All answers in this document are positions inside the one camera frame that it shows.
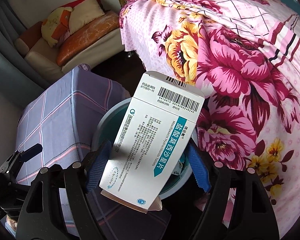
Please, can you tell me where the white medicine box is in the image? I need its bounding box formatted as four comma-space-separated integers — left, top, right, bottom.
100, 71, 205, 214

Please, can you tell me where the cream sofa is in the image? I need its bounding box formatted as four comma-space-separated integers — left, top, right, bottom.
14, 0, 120, 73

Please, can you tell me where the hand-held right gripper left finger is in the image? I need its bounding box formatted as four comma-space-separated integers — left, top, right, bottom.
17, 140, 112, 240

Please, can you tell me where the grey-blue curtain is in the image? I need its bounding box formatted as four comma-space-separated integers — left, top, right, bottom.
0, 0, 50, 90

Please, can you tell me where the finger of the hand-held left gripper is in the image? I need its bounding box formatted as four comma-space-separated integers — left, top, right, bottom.
21, 143, 42, 162

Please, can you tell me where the orange seat cushion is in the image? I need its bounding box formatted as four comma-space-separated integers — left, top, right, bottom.
56, 11, 120, 66

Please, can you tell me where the yellow and orange plush toy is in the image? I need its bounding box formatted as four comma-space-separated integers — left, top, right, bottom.
41, 7, 74, 47

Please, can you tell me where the cream pillow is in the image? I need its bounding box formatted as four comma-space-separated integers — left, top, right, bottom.
69, 0, 106, 35

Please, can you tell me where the red pillow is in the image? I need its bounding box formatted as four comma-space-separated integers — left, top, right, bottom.
61, 0, 87, 10

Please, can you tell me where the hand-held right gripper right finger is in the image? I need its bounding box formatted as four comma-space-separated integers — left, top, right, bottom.
187, 144, 280, 240

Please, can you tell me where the purple plaid tablecloth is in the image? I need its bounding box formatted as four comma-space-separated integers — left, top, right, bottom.
15, 65, 172, 240

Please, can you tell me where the pink floral blanket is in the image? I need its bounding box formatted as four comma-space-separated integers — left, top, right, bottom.
119, 0, 300, 233

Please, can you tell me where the teal trash bin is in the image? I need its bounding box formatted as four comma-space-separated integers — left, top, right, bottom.
91, 97, 198, 199

